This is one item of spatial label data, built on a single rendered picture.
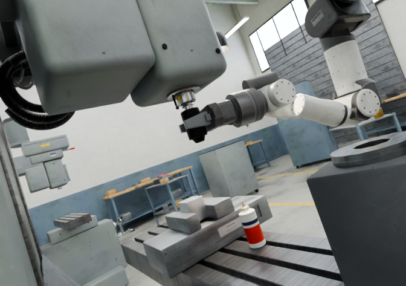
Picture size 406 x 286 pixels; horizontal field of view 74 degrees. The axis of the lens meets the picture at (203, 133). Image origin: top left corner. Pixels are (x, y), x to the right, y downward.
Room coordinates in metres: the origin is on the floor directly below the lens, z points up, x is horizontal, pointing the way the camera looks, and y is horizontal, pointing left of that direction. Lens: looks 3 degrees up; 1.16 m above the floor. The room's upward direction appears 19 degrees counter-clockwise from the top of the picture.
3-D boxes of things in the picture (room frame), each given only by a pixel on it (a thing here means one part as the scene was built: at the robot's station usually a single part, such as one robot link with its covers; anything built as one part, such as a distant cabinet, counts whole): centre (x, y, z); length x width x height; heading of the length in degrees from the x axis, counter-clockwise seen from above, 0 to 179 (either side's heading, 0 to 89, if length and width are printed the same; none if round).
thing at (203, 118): (0.62, 0.00, 1.23); 0.06 x 0.02 x 0.03; 109
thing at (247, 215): (0.66, -0.04, 0.96); 0.04 x 0.04 x 0.11
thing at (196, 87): (0.65, 0.01, 1.31); 0.09 x 0.09 x 0.01
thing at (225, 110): (0.68, -0.07, 1.23); 0.13 x 0.12 x 0.10; 19
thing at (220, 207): (0.80, 0.05, 0.99); 0.15 x 0.06 x 0.04; 31
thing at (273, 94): (0.70, -0.19, 1.24); 0.11 x 0.11 x 0.11; 19
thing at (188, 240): (0.79, 0.07, 0.96); 0.35 x 0.15 x 0.11; 121
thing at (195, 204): (0.77, 0.10, 1.01); 0.06 x 0.05 x 0.06; 31
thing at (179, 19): (0.64, 0.02, 1.47); 0.21 x 0.19 x 0.32; 34
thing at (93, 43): (0.54, 0.18, 1.47); 0.24 x 0.19 x 0.26; 34
